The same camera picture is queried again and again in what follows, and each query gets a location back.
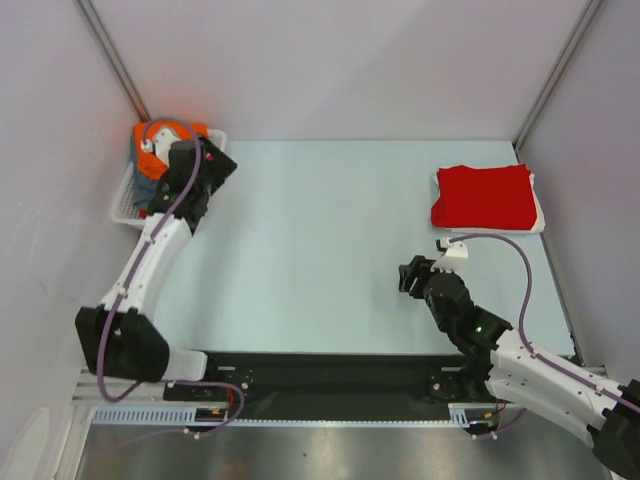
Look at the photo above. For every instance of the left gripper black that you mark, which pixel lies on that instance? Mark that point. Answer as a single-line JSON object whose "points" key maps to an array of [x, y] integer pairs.
{"points": [[220, 166]]}

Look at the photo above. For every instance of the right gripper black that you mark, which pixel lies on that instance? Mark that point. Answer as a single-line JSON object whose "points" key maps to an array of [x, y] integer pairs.
{"points": [[420, 280]]}

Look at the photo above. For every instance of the orange t shirt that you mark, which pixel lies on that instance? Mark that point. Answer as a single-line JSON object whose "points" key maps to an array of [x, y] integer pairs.
{"points": [[148, 164]]}

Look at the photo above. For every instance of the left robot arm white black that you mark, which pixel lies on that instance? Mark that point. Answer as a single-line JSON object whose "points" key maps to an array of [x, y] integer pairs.
{"points": [[118, 337]]}

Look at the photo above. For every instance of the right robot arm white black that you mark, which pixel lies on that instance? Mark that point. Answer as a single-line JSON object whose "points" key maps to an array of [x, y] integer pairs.
{"points": [[599, 411]]}

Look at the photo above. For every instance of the grey t shirt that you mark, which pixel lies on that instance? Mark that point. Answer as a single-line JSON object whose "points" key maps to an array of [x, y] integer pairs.
{"points": [[144, 188]]}

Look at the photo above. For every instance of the white plastic basket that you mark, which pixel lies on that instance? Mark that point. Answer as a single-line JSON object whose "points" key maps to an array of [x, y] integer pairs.
{"points": [[125, 200]]}

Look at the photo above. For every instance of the folded white t shirt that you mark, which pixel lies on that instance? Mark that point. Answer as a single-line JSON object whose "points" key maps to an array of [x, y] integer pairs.
{"points": [[537, 210]]}

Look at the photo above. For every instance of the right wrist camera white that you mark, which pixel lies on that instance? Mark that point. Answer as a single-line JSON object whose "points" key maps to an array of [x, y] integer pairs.
{"points": [[453, 255]]}

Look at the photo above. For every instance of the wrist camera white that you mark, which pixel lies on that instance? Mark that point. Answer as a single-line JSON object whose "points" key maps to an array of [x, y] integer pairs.
{"points": [[160, 144], [453, 255]]}

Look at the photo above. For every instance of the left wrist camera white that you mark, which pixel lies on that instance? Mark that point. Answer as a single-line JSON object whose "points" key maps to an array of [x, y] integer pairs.
{"points": [[160, 144]]}

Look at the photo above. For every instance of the left corner aluminium post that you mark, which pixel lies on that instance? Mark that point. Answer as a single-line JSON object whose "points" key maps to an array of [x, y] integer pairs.
{"points": [[108, 49]]}

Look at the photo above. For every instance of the corner aluminium post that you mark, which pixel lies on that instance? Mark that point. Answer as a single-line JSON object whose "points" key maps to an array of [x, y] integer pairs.
{"points": [[108, 49], [578, 34]]}

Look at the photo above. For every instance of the white slotted cable duct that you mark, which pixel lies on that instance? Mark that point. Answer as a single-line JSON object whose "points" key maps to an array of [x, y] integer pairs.
{"points": [[209, 417]]}

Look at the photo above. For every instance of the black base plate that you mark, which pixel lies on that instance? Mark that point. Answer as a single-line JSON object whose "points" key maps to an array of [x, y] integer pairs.
{"points": [[336, 386]]}

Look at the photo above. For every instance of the right corner aluminium post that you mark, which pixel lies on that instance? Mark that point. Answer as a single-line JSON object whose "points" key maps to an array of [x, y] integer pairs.
{"points": [[578, 34]]}

